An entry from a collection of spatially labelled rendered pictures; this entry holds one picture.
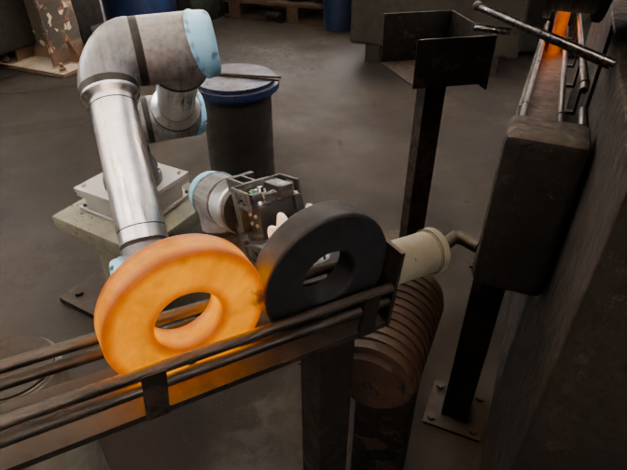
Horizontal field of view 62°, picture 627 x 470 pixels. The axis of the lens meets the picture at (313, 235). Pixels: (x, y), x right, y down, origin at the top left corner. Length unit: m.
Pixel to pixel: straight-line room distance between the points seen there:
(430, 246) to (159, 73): 0.56
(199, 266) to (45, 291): 1.35
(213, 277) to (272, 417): 0.85
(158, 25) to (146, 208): 0.31
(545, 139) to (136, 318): 0.50
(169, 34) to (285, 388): 0.85
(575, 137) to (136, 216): 0.61
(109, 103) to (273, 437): 0.80
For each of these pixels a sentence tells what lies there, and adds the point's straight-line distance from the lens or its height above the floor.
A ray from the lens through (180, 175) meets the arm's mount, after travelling 1.46.
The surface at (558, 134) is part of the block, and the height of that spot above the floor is 0.80.
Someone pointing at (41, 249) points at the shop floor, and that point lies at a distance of 1.98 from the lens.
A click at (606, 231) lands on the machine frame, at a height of 0.82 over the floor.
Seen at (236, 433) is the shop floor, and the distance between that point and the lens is 1.29.
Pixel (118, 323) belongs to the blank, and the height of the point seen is 0.75.
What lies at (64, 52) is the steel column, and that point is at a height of 0.09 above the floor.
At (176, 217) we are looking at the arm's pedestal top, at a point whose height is 0.30.
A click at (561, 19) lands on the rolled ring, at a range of 1.75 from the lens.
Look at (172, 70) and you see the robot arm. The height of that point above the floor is 0.78.
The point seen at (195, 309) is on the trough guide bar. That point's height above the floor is 0.69.
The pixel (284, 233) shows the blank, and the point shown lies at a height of 0.77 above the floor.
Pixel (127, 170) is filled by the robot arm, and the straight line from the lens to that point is 0.86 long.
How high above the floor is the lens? 1.07
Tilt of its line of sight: 36 degrees down
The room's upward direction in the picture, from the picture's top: straight up
